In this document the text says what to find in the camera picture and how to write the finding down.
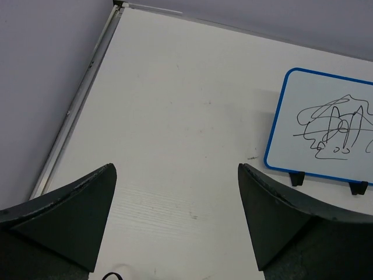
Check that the black whiteboard left foot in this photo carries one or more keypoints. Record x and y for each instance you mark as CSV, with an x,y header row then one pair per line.
x,y
297,178

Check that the black whiteboard right foot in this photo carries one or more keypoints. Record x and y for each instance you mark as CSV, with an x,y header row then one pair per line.
x,y
358,188

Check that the black whiteboard foot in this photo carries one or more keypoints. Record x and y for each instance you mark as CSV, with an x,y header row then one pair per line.
x,y
358,188
297,178

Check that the blue framed small whiteboard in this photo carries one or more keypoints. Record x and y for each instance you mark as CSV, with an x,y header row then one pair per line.
x,y
322,127

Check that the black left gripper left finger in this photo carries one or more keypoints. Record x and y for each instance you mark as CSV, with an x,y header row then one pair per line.
x,y
58,235

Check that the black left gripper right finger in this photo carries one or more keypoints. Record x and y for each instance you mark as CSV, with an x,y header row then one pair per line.
x,y
295,236

